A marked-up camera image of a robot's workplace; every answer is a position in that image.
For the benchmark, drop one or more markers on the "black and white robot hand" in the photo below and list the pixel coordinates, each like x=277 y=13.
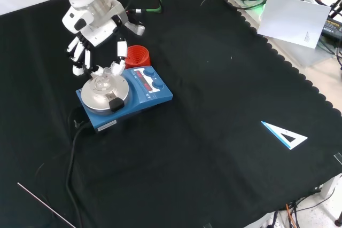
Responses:
x=99 y=31

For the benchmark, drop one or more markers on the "clear glass round-bottom flask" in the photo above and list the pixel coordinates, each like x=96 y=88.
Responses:
x=102 y=82

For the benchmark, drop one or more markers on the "orange ridged flask holder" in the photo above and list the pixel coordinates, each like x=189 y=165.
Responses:
x=139 y=57

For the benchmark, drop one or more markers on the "blue heater with steel plate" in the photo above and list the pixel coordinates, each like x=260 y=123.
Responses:
x=144 y=92

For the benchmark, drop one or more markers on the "black bench cloth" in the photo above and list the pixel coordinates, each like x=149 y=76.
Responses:
x=187 y=132

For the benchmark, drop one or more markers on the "thin glass rod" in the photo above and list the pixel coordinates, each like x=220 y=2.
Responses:
x=45 y=204

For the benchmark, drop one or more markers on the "white paper sheet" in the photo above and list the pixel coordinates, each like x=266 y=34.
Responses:
x=291 y=19

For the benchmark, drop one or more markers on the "white and blue triangle ruler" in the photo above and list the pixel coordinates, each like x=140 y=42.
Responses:
x=278 y=132

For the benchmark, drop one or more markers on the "clear tape strip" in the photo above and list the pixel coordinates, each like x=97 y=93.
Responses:
x=208 y=225
x=338 y=158

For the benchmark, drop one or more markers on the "black power adapter yellow label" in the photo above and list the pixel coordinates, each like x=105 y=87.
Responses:
x=332 y=28

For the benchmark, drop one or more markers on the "white table leg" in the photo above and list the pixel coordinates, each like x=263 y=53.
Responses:
x=329 y=187

